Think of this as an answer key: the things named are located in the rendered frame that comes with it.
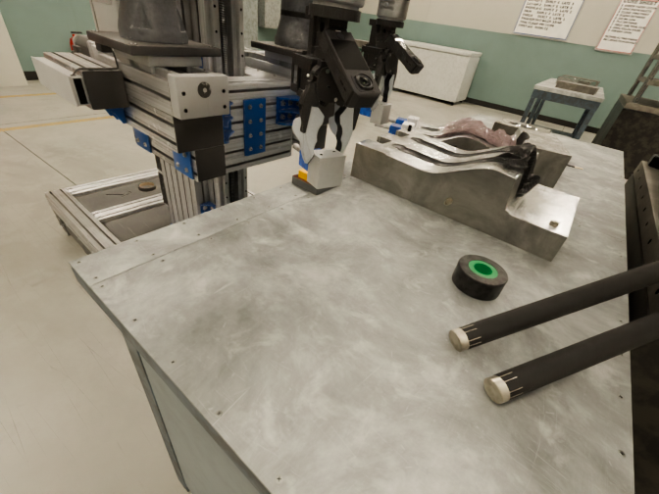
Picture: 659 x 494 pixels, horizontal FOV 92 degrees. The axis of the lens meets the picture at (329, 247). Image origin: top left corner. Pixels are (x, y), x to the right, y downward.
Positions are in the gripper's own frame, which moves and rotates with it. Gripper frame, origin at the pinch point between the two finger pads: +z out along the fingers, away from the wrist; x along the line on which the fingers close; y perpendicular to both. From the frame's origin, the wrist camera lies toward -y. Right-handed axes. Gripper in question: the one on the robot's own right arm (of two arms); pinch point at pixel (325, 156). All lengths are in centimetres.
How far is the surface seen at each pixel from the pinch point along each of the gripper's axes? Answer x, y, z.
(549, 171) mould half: -76, -4, 9
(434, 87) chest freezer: -543, 444, 71
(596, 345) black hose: -15.6, -41.8, 9.6
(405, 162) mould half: -27.6, 7.2, 6.5
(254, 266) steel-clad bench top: 14.6, -5.3, 15.0
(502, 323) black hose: -8.8, -33.6, 10.9
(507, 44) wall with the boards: -655, 395, -18
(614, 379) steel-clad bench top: -20, -45, 15
